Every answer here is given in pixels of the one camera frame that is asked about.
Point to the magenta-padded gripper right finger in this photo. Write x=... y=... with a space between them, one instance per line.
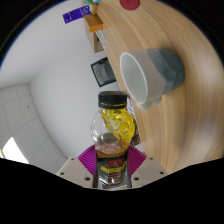
x=146 y=171

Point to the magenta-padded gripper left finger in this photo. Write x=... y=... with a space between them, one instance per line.
x=75 y=171

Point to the clear bottle with black cap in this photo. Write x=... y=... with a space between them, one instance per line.
x=112 y=140

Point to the ceiling light panel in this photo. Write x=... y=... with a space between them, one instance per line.
x=14 y=151

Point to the white and green leaflet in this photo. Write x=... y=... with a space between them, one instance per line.
x=130 y=107

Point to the white and grey mug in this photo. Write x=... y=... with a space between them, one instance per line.
x=151 y=76

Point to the black mesh office chair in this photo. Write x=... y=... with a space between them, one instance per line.
x=104 y=71

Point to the wooden side desk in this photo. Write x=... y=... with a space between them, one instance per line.
x=96 y=41

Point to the round grey-white disc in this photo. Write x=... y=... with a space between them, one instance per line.
x=103 y=39

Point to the purple printed pouch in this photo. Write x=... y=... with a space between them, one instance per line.
x=76 y=15

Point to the small tan box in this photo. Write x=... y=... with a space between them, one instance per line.
x=94 y=9

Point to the flat round red coaster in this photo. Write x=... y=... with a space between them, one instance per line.
x=130 y=4

